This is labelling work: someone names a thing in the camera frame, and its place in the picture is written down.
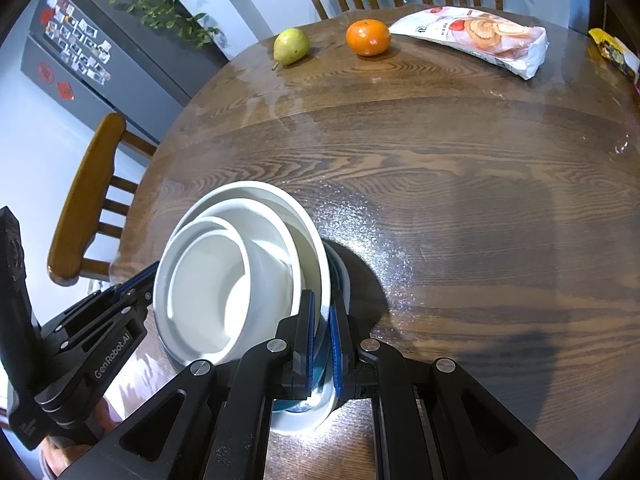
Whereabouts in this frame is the green pear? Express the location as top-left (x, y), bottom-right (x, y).
top-left (271, 28), bottom-right (311, 71)

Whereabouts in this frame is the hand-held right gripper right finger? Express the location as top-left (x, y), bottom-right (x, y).
top-left (327, 290), bottom-right (581, 480)

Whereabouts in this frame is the large white bowl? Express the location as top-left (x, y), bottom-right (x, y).
top-left (153, 180), bottom-right (332, 367)

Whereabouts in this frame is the white bread roll bag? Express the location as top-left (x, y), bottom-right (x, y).
top-left (389, 6), bottom-right (549, 81)

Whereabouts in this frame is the blue square plate white rim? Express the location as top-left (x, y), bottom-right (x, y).
top-left (270, 240), bottom-right (353, 433)

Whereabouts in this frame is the small white straight-sided bowl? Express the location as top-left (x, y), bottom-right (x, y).
top-left (165, 216), bottom-right (252, 356)

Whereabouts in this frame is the medium white conical bowl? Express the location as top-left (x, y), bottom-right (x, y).
top-left (162, 198), bottom-right (301, 361)

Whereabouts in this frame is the yellow snack packet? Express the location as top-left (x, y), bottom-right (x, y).
top-left (588, 28), bottom-right (640, 92)

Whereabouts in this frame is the person's pink clothing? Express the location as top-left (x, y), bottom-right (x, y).
top-left (40, 345), bottom-right (171, 480)

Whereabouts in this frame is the grey refrigerator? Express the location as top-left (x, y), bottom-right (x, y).
top-left (20, 0), bottom-right (231, 111)

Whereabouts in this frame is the trailing green plant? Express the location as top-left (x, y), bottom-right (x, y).
top-left (60, 0), bottom-right (221, 51)

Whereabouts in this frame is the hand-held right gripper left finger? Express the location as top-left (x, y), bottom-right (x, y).
top-left (60, 289), bottom-right (323, 480)

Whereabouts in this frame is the group of fridge photo magnets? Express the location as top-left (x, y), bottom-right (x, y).
top-left (42, 0), bottom-right (113, 86)

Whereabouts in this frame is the orange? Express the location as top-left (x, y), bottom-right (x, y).
top-left (346, 19), bottom-right (392, 57)

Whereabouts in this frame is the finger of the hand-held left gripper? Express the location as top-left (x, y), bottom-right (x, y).
top-left (82, 261), bottom-right (158, 311)
top-left (55, 287), bottom-right (153, 356)

